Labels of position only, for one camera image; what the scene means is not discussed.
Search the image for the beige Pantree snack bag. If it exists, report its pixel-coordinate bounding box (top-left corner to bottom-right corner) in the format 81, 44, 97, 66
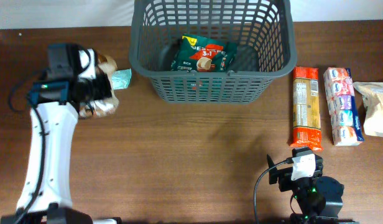
78, 52, 119, 119

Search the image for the green Nescafe coffee bag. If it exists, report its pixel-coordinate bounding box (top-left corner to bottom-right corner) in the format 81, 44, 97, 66
170, 34, 237, 72

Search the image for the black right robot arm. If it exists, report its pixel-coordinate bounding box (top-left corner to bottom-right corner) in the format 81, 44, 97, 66
267, 147, 355, 224

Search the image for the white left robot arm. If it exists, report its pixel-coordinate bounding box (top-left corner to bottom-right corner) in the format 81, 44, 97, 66
0, 43, 121, 223

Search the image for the light teal small packet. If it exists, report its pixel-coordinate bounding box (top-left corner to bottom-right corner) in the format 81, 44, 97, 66
111, 69, 132, 90

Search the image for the orange spaghetti packet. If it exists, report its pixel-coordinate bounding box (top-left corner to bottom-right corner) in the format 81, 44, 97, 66
290, 67, 323, 151

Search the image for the Kleenex tissue multipack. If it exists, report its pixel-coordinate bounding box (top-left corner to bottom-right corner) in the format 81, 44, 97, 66
323, 67, 364, 146

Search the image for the beige paper pouch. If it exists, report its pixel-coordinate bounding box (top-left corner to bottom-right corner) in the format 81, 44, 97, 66
353, 82, 383, 138

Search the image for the grey plastic basket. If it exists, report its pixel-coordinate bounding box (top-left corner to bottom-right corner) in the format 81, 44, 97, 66
129, 0, 297, 104

